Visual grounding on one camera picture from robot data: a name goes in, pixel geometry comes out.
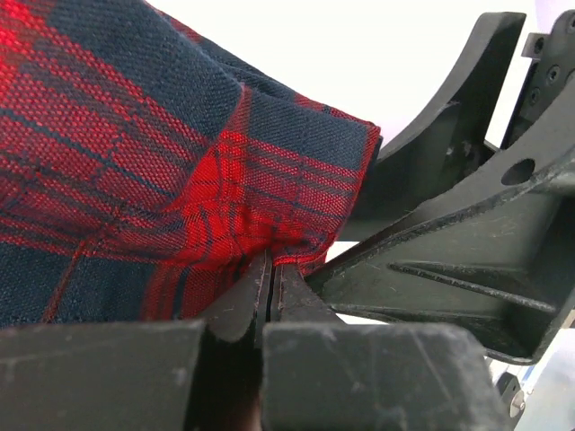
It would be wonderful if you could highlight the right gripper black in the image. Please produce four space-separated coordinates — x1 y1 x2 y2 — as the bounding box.
349 10 574 224

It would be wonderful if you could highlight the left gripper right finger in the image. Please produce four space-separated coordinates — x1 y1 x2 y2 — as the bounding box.
261 266 511 430

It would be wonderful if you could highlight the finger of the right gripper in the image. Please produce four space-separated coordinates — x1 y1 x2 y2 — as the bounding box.
307 153 574 364

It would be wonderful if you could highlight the red navy plaid skirt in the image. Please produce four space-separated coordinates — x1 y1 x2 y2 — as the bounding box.
1 1 381 327

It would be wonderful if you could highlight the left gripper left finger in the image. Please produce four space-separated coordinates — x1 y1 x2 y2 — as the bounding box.
1 255 272 430

